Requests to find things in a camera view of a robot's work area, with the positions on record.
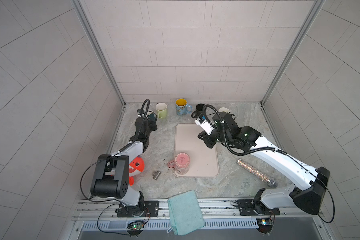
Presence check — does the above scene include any pink mug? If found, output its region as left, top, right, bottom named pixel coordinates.
left=167, top=153, right=191, bottom=175

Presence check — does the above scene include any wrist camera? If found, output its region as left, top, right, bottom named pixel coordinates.
left=137, top=109, right=145, bottom=117
left=195, top=115, right=217, bottom=135

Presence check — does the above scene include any left circuit board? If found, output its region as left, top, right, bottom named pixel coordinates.
left=127, top=221, right=145, bottom=231

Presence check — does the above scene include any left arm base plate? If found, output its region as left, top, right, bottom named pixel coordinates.
left=115, top=201, right=159, bottom=218

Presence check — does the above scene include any grey mug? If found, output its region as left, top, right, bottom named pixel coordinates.
left=218, top=107, right=231, bottom=114

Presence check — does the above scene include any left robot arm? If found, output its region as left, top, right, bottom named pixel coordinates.
left=90, top=114, right=157, bottom=217

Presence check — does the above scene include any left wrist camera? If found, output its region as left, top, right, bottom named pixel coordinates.
left=137, top=109, right=145, bottom=117

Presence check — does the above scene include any beige tray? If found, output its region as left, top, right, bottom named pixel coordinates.
left=174, top=123, right=219, bottom=178

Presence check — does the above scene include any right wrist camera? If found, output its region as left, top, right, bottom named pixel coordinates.
left=195, top=115, right=217, bottom=135

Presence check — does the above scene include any aluminium rail frame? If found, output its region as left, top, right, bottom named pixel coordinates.
left=62, top=197, right=334, bottom=240

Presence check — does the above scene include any metal pipe fitting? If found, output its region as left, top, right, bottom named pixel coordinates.
left=153, top=171, right=161, bottom=181

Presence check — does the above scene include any dark green mug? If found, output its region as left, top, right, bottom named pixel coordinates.
left=147, top=111, right=157, bottom=124

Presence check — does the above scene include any blue butterfly mug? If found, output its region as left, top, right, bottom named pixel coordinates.
left=176, top=99, right=193, bottom=116

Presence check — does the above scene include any right circuit board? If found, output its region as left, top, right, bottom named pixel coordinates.
left=256, top=219, right=274, bottom=234

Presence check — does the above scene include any circuit board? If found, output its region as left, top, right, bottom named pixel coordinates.
left=256, top=219, right=274, bottom=234
left=127, top=221, right=145, bottom=231

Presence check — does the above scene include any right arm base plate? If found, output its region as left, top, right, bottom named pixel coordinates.
left=232, top=200, right=281, bottom=216

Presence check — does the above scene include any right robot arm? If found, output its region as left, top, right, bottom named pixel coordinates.
left=192, top=112, right=330, bottom=215

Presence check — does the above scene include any glitter tube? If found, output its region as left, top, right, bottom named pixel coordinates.
left=237, top=159, right=278, bottom=189

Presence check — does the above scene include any black mug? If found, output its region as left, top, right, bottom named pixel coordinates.
left=191, top=104, right=205, bottom=119

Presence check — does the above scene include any teal cloth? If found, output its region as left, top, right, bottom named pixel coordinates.
left=168, top=190, right=205, bottom=236

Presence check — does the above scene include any red shark toy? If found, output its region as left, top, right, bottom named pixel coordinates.
left=129, top=157, right=145, bottom=186

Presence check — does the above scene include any light green mug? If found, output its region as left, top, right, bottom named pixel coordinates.
left=156, top=103, right=168, bottom=119

